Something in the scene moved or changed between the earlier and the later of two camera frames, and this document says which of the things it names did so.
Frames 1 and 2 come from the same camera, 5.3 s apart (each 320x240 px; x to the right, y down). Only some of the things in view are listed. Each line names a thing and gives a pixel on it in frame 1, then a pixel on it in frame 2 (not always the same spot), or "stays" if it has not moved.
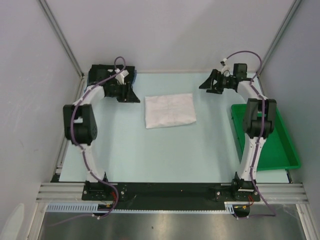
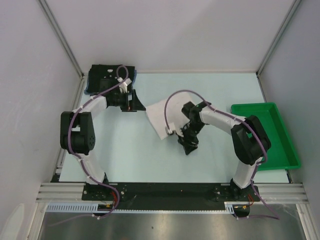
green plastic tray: (278, 153) stays
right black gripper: (208, 84) → (186, 142)
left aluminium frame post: (47, 10) stays
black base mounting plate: (123, 196) stays
